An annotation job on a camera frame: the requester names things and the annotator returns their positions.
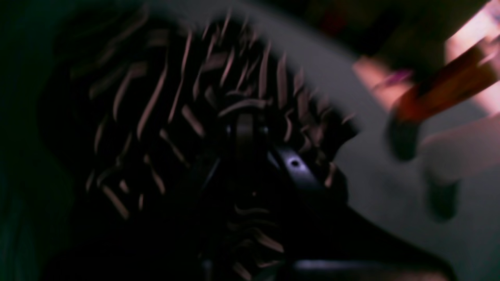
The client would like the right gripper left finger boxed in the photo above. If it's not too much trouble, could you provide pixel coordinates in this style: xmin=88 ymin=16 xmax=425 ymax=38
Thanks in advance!
xmin=172 ymin=113 xmax=250 ymax=281

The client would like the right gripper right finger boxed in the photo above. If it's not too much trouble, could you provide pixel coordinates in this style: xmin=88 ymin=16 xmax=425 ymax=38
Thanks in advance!
xmin=252 ymin=114 xmax=457 ymax=281

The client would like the navy white striped t-shirt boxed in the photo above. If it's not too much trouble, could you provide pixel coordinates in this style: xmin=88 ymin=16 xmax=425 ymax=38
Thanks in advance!
xmin=37 ymin=7 xmax=357 ymax=281

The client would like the teal table cloth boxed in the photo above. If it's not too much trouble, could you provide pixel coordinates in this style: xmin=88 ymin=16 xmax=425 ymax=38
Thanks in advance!
xmin=1 ymin=0 xmax=499 ymax=281

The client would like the orange labelled bottle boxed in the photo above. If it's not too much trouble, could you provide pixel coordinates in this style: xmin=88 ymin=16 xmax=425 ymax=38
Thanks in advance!
xmin=387 ymin=37 xmax=499 ymax=161

